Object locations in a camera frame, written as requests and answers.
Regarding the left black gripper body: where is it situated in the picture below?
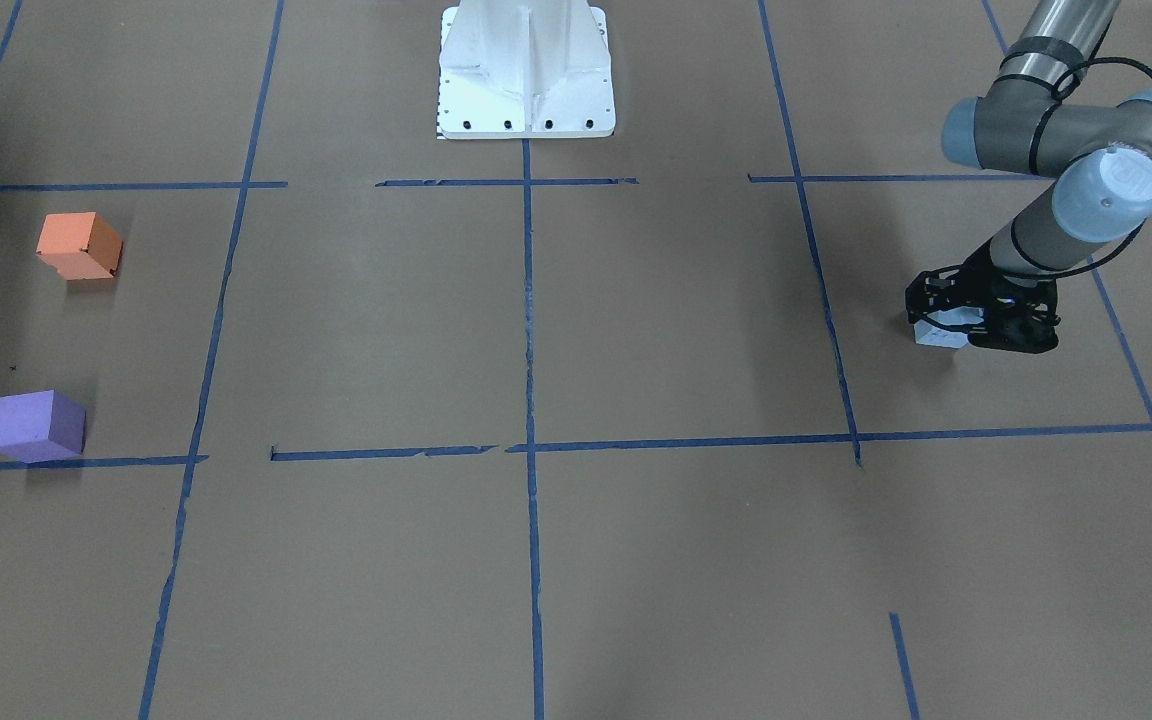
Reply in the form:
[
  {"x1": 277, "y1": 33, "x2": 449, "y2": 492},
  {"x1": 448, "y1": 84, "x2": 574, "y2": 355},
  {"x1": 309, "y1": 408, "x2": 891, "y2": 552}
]
[{"x1": 904, "y1": 264, "x2": 1060, "y2": 354}]

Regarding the light blue foam block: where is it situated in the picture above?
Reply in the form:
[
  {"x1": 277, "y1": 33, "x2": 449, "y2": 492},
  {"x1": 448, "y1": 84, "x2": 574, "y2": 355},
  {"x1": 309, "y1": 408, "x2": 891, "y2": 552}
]
[{"x1": 914, "y1": 306, "x2": 984, "y2": 350}]

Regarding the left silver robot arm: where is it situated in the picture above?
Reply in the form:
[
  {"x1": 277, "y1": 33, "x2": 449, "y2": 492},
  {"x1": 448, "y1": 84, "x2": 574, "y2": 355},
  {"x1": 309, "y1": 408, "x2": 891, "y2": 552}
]
[{"x1": 905, "y1": 1, "x2": 1152, "y2": 354}]

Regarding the orange foam block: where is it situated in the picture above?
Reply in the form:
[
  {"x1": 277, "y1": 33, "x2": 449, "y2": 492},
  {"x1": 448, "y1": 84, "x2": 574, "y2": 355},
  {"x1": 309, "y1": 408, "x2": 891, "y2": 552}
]
[{"x1": 35, "y1": 211, "x2": 124, "y2": 281}]

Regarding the purple foam block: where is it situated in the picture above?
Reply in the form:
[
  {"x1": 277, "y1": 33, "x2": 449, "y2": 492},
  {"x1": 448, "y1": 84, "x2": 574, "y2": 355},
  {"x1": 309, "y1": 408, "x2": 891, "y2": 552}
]
[{"x1": 0, "y1": 389, "x2": 86, "y2": 464}]

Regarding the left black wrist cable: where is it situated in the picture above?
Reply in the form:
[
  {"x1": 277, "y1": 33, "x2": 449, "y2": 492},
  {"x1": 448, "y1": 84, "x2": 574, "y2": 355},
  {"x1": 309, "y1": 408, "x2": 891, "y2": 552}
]
[{"x1": 998, "y1": 36, "x2": 1152, "y2": 273}]

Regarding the white pedestal column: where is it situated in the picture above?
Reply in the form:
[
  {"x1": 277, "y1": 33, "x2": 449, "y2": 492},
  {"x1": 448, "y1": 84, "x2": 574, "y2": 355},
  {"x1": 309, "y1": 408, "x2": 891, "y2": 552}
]
[{"x1": 435, "y1": 1, "x2": 617, "y2": 141}]

